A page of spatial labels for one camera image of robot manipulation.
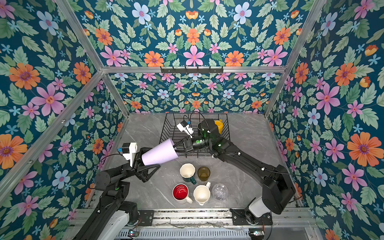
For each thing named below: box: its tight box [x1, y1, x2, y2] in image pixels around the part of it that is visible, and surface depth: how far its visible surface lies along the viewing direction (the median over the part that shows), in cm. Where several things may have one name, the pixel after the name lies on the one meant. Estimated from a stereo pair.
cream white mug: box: [193, 181, 211, 206], surface depth 76 cm
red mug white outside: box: [172, 183, 193, 205], surface depth 77 cm
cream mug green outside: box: [179, 163, 197, 185], surface depth 82 cm
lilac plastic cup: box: [141, 138, 179, 166], surface depth 58 cm
